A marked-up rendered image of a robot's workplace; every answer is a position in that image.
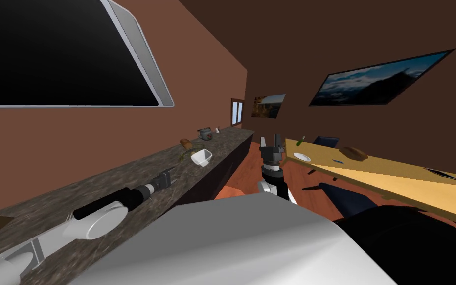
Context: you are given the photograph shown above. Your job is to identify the small landscape picture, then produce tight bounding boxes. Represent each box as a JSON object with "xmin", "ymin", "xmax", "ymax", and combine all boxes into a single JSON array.
[{"xmin": 250, "ymin": 94, "xmax": 286, "ymax": 119}]

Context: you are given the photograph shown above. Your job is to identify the dark blue chair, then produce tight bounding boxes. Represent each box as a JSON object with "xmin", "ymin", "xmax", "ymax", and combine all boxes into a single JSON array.
[{"xmin": 313, "ymin": 135, "xmax": 341, "ymax": 149}]

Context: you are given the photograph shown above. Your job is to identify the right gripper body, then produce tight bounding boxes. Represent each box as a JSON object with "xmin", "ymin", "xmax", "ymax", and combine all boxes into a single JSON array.
[{"xmin": 260, "ymin": 146, "xmax": 285, "ymax": 163}]

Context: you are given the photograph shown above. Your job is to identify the small brown-framed window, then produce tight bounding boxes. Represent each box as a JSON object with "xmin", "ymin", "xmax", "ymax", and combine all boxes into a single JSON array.
[{"xmin": 230, "ymin": 98, "xmax": 245, "ymax": 128}]

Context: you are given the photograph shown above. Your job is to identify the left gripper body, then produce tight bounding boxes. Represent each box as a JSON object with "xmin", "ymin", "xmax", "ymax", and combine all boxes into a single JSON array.
[{"xmin": 150, "ymin": 170, "xmax": 173, "ymax": 194}]

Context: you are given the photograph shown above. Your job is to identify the large black panel white frame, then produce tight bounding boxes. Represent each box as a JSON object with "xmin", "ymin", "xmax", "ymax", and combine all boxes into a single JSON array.
[{"xmin": 0, "ymin": 0, "xmax": 175, "ymax": 109}]

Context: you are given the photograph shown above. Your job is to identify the yellow wooden table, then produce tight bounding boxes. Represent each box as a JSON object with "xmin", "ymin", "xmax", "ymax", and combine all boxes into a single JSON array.
[{"xmin": 284, "ymin": 137, "xmax": 456, "ymax": 233}]

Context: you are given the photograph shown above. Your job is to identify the large mountain picture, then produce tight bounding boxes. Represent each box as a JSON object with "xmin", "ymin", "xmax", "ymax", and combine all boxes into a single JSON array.
[{"xmin": 309, "ymin": 49, "xmax": 456, "ymax": 107}]

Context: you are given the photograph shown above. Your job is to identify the white square bowl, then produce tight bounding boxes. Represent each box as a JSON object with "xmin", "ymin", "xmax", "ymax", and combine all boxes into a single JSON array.
[{"xmin": 190, "ymin": 148, "xmax": 214, "ymax": 168}]

